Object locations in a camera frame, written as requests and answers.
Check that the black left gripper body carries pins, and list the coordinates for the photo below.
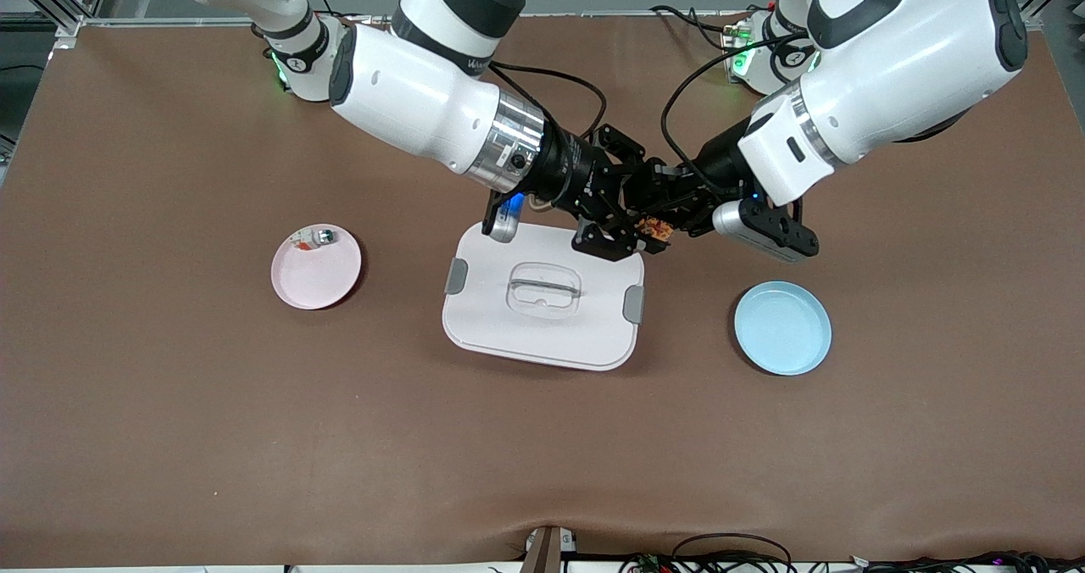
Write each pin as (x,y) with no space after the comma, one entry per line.
(714,169)

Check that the black and orange switch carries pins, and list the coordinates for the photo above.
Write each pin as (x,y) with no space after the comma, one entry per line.
(654,230)

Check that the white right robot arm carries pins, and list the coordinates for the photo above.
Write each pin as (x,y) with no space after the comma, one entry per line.
(407,98)

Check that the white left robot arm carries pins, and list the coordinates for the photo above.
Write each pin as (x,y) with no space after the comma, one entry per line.
(890,73)

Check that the white lidded storage box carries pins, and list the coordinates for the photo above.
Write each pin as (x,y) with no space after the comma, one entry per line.
(542,336)

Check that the light blue round plate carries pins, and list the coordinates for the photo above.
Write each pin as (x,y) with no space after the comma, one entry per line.
(784,331)

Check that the pink round plate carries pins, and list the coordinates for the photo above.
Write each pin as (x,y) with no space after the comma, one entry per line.
(318,285)

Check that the white and green switch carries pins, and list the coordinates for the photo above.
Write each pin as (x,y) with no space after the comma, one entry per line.
(323,236)

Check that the metal mount bracket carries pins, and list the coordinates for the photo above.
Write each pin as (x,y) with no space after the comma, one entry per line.
(542,552)

